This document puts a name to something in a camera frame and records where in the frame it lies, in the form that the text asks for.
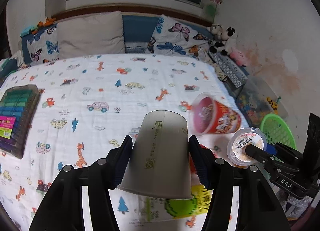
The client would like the teal toy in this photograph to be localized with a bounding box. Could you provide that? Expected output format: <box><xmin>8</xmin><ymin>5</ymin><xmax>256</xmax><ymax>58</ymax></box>
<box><xmin>20</xmin><ymin>25</ymin><xmax>38</xmax><ymax>37</ymax></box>

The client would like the printed beige garment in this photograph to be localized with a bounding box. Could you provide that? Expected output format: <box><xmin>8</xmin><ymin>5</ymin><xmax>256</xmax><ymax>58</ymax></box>
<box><xmin>199</xmin><ymin>48</ymin><xmax>227</xmax><ymax>82</ymax></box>

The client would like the beige pillow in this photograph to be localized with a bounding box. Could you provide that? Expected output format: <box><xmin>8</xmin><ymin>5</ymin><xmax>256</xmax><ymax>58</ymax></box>
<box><xmin>56</xmin><ymin>11</ymin><xmax>125</xmax><ymax>59</ymax></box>

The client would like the black and white plush cow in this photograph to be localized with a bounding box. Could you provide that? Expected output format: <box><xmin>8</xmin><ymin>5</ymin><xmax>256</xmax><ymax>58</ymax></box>
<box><xmin>209</xmin><ymin>24</ymin><xmax>238</xmax><ymax>56</ymax></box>

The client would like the clear storage box of toys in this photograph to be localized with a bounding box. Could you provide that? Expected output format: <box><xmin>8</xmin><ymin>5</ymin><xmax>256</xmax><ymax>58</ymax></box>
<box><xmin>237</xmin><ymin>78</ymin><xmax>288</xmax><ymax>124</ymax></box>

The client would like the small butterfly print pillow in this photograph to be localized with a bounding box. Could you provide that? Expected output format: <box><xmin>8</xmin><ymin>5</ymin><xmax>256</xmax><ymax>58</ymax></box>
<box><xmin>26</xmin><ymin>23</ymin><xmax>60</xmax><ymax>66</ymax></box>

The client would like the green plastic mesh basket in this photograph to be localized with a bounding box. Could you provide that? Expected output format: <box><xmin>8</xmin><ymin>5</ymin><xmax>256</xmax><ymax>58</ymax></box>
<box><xmin>260</xmin><ymin>113</ymin><xmax>297</xmax><ymax>152</ymax></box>

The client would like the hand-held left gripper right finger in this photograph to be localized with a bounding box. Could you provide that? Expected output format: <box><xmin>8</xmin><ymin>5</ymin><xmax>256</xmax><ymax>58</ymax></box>
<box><xmin>189</xmin><ymin>135</ymin><xmax>292</xmax><ymax>231</ymax></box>

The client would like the yellow green snack packet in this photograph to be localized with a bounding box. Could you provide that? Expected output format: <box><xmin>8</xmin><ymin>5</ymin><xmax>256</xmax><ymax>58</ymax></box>
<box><xmin>138</xmin><ymin>183</ymin><xmax>212</xmax><ymax>223</ymax></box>

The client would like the red printed paper cup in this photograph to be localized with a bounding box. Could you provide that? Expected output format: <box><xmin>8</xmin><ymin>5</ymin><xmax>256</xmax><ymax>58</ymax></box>
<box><xmin>191</xmin><ymin>92</ymin><xmax>242</xmax><ymax>135</ymax></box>

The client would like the patterned folded quilt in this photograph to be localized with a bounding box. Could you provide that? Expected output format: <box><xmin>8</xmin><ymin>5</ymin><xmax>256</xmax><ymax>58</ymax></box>
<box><xmin>209</xmin><ymin>52</ymin><xmax>248</xmax><ymax>89</ymax></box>

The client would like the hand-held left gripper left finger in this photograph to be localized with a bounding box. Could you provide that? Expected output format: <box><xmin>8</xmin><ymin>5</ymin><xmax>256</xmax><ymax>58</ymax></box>
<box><xmin>29</xmin><ymin>135</ymin><xmax>133</xmax><ymax>231</ymax></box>

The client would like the printed white blanket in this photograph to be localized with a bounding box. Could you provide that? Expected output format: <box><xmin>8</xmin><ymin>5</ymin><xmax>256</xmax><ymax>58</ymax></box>
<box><xmin>0</xmin><ymin>54</ymin><xmax>253</xmax><ymax>231</ymax></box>

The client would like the dark marker pen case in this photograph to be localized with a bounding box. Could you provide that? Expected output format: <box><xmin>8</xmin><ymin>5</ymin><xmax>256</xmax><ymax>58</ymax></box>
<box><xmin>0</xmin><ymin>84</ymin><xmax>42</xmax><ymax>159</ymax></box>

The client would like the wooden headboard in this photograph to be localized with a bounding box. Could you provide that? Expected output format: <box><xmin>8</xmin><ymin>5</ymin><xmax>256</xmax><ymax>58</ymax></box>
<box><xmin>51</xmin><ymin>6</ymin><xmax>213</xmax><ymax>28</ymax></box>

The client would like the clear plastic pudding cup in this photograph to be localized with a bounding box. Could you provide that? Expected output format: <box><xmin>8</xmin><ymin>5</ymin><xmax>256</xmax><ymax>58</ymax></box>
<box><xmin>227</xmin><ymin>127</ymin><xmax>267</xmax><ymax>166</ymax></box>

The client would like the grey paper cup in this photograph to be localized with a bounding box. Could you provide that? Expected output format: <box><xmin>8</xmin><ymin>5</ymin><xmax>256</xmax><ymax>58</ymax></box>
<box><xmin>117</xmin><ymin>110</ymin><xmax>194</xmax><ymax>200</ymax></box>

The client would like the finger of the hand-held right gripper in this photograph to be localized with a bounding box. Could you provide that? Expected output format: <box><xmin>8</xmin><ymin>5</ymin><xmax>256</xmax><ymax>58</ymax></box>
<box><xmin>244</xmin><ymin>144</ymin><xmax>275</xmax><ymax>165</ymax></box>
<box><xmin>265</xmin><ymin>141</ymin><xmax>300</xmax><ymax>169</ymax></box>

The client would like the large butterfly print pillow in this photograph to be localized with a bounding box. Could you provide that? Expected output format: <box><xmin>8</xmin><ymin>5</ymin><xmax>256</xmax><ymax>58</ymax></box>
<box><xmin>147</xmin><ymin>14</ymin><xmax>213</xmax><ymax>57</ymax></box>

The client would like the orange toy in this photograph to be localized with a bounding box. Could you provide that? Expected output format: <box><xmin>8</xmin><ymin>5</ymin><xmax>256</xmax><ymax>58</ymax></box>
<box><xmin>37</xmin><ymin>17</ymin><xmax>56</xmax><ymax>27</ymax></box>

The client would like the blue headboard cushion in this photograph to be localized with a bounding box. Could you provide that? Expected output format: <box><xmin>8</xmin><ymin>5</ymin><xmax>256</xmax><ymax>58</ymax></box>
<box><xmin>122</xmin><ymin>15</ymin><xmax>160</xmax><ymax>53</ymax></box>

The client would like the pink plush toy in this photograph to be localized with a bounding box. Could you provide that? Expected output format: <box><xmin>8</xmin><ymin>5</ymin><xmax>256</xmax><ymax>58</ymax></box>
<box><xmin>230</xmin><ymin>49</ymin><xmax>249</xmax><ymax>67</ymax></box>

